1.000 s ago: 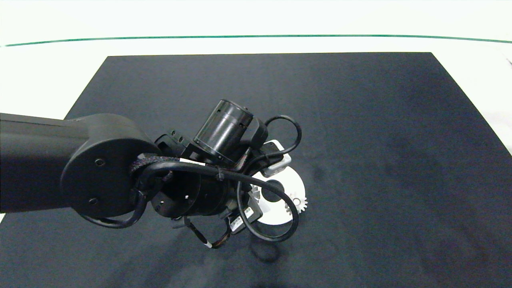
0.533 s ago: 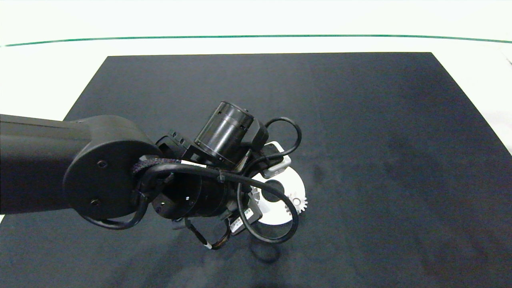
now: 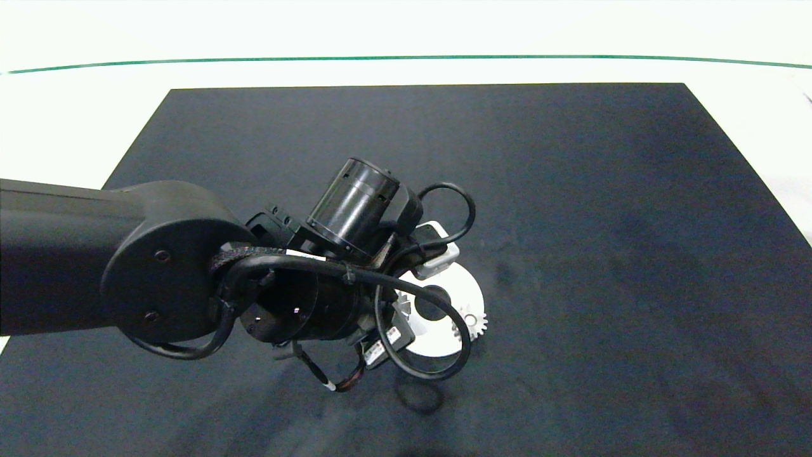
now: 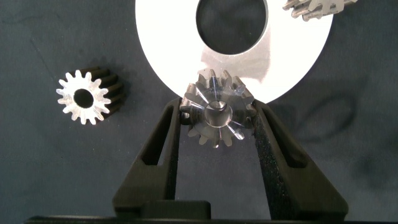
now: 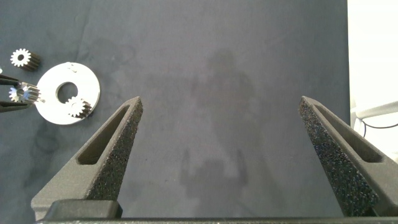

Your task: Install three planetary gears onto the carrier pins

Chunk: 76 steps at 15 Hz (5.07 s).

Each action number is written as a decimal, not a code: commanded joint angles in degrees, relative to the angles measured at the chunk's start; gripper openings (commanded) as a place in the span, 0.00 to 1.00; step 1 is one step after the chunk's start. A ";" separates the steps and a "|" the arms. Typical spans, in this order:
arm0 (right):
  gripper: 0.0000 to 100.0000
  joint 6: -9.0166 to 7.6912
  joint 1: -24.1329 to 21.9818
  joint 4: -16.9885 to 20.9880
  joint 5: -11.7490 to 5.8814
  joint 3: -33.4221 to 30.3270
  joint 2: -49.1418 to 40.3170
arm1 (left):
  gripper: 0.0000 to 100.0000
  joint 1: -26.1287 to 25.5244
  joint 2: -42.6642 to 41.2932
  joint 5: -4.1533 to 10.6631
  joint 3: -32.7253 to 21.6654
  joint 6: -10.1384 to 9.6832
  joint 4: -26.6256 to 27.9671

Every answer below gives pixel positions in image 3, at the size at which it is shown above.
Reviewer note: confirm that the small steel planetary gear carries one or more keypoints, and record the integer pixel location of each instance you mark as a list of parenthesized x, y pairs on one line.
[(404, 309), (480, 322)]

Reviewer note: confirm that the round white plate with pins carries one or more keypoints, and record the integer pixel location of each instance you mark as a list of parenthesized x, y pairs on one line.
[(466, 289)]

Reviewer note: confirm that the dark table mat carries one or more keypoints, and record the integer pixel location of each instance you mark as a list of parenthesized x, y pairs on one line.
[(602, 222)]

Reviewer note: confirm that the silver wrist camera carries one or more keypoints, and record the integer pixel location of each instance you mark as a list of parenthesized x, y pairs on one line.
[(438, 254)]

